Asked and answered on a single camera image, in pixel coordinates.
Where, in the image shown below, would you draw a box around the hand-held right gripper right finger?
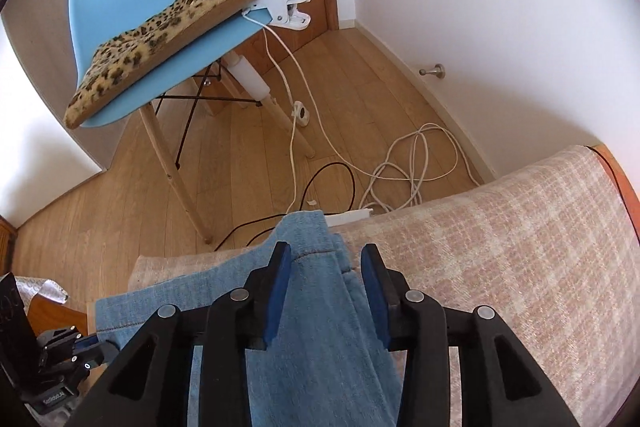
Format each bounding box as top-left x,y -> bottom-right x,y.
361,243 -> 581,427

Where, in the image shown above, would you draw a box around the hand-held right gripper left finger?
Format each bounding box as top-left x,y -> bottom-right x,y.
65,242 -> 292,427

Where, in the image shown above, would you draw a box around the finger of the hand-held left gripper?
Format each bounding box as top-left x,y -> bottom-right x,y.
72,332 -> 121,359

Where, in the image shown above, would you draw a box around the blue denim pants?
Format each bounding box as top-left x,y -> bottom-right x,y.
95,210 -> 406,427

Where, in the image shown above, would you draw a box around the brown wooden furniture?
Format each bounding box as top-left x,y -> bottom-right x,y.
0,214 -> 91,343

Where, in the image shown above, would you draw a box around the silver patterned wrapping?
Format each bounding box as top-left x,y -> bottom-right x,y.
15,276 -> 68,305

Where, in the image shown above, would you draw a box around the white power strip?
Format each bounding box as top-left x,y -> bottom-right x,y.
325,207 -> 373,228

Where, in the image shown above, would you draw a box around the beige plaid blanket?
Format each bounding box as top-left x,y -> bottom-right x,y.
127,144 -> 636,427

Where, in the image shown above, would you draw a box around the white cylinder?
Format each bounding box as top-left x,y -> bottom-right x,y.
227,51 -> 275,104

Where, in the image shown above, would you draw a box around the leopard print cushion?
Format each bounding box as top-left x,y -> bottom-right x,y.
64,0 -> 289,130

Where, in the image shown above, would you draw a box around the light blue chair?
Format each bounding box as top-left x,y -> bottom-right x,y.
64,0 -> 317,244

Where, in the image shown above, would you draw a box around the white coiled cable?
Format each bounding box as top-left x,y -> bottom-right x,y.
265,24 -> 486,214

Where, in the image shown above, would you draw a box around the white lamp cable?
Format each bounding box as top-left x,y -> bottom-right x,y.
248,14 -> 313,214

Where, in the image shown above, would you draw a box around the black floor cable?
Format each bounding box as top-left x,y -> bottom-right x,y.
215,162 -> 357,253

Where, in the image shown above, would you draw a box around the white inline cable switch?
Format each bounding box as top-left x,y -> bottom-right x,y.
291,102 -> 313,128

